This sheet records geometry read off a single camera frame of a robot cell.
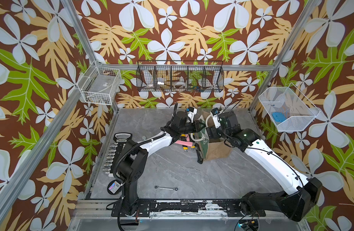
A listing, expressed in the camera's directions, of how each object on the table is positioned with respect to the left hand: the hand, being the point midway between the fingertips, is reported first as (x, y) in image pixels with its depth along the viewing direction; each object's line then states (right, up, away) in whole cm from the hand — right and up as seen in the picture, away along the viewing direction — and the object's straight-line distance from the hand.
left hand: (207, 123), depth 81 cm
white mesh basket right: (+48, +8, +1) cm, 49 cm away
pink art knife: (-13, -14, +18) cm, 26 cm away
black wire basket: (-15, +33, +16) cm, 40 cm away
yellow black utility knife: (-12, -11, +20) cm, 26 cm away
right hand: (+3, -1, -3) cm, 4 cm away
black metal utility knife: (-3, -22, +10) cm, 25 cm away
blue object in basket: (+41, +4, 0) cm, 41 cm away
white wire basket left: (-64, +23, +4) cm, 68 cm away
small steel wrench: (-18, -37, -1) cm, 41 cm away
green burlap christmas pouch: (+2, -15, 0) cm, 15 cm away
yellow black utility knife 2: (-7, -16, +15) cm, 23 cm away
